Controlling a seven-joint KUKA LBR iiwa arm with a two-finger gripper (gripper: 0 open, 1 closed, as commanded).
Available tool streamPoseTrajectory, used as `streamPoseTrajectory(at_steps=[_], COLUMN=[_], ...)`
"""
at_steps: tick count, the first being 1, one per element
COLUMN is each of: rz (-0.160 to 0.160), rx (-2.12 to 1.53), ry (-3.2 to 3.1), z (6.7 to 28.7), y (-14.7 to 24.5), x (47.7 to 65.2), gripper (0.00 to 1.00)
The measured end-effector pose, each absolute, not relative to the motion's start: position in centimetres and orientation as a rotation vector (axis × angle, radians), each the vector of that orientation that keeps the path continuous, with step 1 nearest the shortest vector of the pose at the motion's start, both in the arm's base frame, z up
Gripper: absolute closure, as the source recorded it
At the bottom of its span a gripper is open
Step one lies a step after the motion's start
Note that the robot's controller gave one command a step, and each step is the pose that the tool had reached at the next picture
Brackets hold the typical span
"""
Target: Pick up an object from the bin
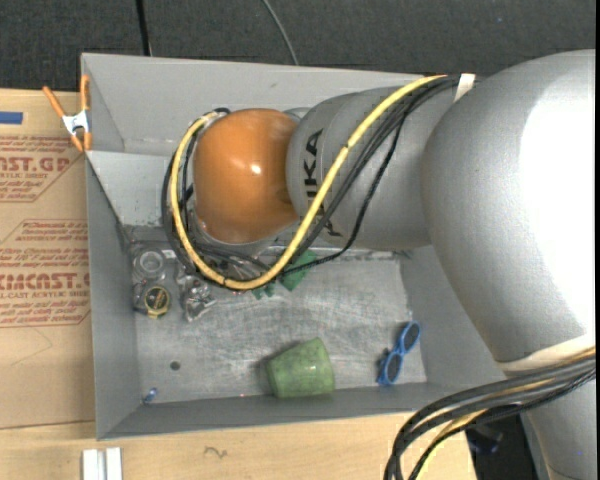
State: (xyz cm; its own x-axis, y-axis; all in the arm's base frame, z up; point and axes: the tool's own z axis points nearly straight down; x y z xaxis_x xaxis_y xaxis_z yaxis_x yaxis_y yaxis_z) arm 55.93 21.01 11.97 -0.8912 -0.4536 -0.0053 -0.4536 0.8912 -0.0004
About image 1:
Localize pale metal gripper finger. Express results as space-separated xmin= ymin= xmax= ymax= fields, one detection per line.
xmin=182 ymin=286 xmax=217 ymax=323
xmin=176 ymin=266 xmax=203 ymax=294

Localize clear jar with gold label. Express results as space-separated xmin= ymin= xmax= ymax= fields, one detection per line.
xmin=131 ymin=283 xmax=173 ymax=320

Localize grey metal bin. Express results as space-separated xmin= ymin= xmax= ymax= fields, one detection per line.
xmin=79 ymin=51 xmax=512 ymax=442

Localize green cup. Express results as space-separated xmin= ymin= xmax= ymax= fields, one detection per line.
xmin=265 ymin=336 xmax=337 ymax=400

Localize brown cardboard board, red print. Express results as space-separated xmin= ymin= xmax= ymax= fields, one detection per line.
xmin=0 ymin=86 xmax=98 ymax=432

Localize blue sunglasses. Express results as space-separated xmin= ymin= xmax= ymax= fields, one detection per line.
xmin=375 ymin=319 xmax=424 ymax=387

